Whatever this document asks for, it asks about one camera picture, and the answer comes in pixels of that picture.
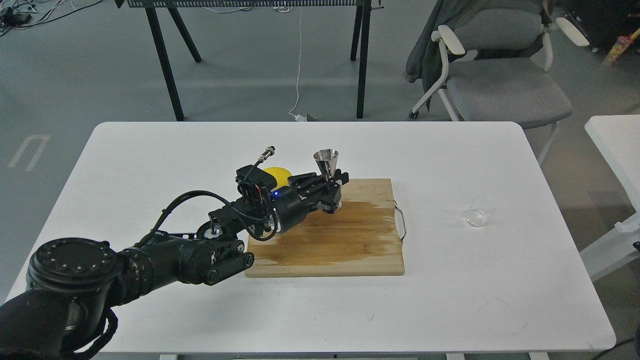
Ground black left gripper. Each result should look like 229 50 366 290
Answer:
272 169 350 234

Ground steel double jigger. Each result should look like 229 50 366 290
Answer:
313 149 343 196

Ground small clear glass cup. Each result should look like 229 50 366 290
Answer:
465 196 496 228

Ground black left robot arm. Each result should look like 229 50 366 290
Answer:
1 146 350 360

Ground yellow lemon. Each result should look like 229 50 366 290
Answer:
263 166 292 191

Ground wooden cutting board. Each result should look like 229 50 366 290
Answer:
244 178 405 278

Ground dark grey jacket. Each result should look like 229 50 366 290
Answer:
403 0 551 98

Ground black-legged background table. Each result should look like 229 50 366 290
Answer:
113 0 384 122

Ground grey office chair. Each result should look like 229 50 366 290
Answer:
403 0 588 164

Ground colourful broom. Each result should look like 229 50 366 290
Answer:
602 28 640 66

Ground white hanging cable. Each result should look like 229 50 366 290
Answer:
287 6 307 122

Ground black floor cables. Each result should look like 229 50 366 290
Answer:
0 0 103 36

